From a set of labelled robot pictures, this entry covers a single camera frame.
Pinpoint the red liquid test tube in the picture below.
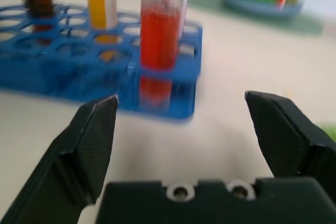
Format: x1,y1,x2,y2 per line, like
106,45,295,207
138,0,191,109

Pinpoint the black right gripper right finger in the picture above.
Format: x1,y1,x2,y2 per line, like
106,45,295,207
244,90,336,183

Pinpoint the green mat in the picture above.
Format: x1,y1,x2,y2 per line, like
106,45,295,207
186,0,324,36

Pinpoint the yellow liquid test tube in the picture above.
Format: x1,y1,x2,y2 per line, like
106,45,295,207
85,0,119,30

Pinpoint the blue test tube rack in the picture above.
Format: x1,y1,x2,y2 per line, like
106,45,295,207
0,4,204,123

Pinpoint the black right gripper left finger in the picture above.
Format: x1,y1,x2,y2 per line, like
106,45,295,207
0,94,119,224

